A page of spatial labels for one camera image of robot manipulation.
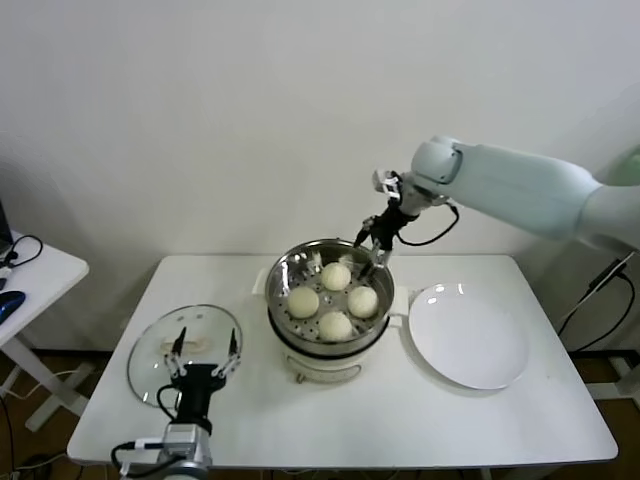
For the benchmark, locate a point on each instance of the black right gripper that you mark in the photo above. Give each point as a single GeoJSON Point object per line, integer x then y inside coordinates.
{"type": "Point", "coordinates": [392, 227]}

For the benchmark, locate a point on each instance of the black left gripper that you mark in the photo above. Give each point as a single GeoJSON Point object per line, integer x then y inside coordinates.
{"type": "Point", "coordinates": [200, 392]}

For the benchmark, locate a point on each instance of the white steamed baozi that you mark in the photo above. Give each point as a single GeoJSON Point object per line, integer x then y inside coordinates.
{"type": "Point", "coordinates": [336, 276]}
{"type": "Point", "coordinates": [362, 301]}
{"type": "Point", "coordinates": [335, 326]}
{"type": "Point", "coordinates": [303, 302]}

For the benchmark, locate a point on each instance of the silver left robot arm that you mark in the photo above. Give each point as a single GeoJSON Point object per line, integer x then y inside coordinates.
{"type": "Point", "coordinates": [185, 442]}

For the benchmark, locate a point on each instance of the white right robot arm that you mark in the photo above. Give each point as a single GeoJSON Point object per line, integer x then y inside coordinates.
{"type": "Point", "coordinates": [525, 185]}

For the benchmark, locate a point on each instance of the stainless steel steamer basket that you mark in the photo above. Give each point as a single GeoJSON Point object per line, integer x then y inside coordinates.
{"type": "Point", "coordinates": [280, 280]}

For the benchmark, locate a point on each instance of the white electric cooker pot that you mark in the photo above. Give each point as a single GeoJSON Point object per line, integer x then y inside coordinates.
{"type": "Point", "coordinates": [325, 370]}

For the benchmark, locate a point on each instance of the white round plate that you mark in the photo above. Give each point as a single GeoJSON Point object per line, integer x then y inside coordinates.
{"type": "Point", "coordinates": [465, 335]}

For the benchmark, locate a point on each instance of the white side table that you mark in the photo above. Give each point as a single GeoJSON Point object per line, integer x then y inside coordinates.
{"type": "Point", "coordinates": [55, 270]}

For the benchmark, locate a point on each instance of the blue computer mouse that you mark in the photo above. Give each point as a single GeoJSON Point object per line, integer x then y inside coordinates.
{"type": "Point", "coordinates": [10, 302]}

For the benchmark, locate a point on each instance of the dark laptop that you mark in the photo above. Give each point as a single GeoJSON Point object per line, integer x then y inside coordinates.
{"type": "Point", "coordinates": [3, 225]}

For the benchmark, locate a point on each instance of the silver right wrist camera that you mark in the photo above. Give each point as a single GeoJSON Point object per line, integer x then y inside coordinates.
{"type": "Point", "coordinates": [386, 181]}

